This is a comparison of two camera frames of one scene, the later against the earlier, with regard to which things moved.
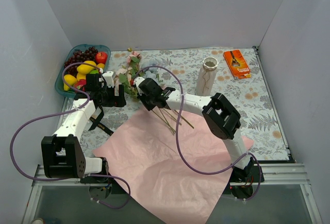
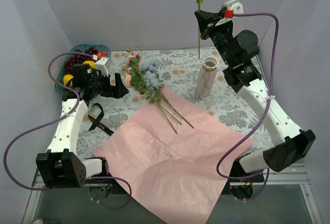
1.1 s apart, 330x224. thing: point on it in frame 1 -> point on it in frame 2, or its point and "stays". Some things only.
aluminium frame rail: (274, 174) stays
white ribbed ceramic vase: (207, 76) stays
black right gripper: (146, 100) -> (211, 22)
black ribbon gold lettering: (96, 123) stays
